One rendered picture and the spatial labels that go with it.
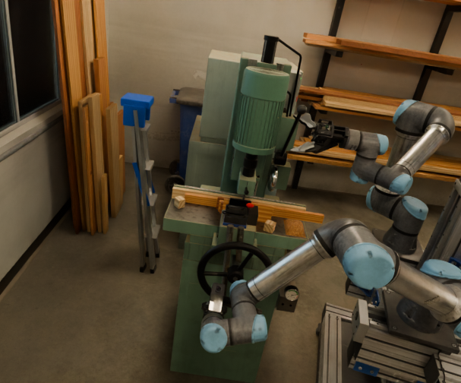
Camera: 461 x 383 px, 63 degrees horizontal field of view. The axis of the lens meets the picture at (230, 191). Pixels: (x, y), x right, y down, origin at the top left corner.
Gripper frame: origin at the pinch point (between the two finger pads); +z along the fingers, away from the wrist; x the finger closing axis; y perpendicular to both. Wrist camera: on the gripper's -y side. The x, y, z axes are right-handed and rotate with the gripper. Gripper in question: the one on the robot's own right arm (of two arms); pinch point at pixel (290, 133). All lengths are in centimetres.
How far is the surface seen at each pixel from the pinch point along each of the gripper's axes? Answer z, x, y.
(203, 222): 27.8, 32.0, -26.3
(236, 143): 19.4, 2.7, -9.5
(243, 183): 13.8, 14.0, -22.0
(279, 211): -4.2, 19.6, -34.0
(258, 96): 14.3, -8.3, 7.6
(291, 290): -13, 52, -37
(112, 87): 147, -141, -198
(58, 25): 133, -81, -56
